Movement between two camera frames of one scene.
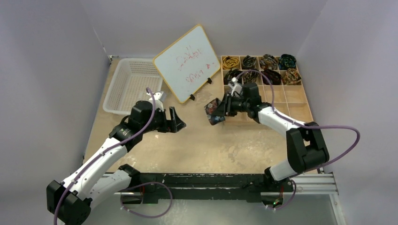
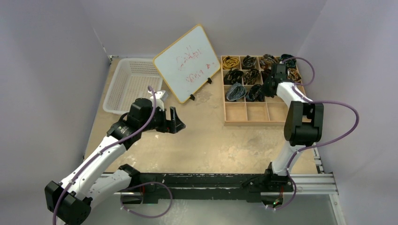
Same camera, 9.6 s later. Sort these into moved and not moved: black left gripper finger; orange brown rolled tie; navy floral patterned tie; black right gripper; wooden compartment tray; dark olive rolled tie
Moved: navy floral patterned tie; black right gripper
Not moved: dark olive rolled tie; black left gripper finger; orange brown rolled tie; wooden compartment tray
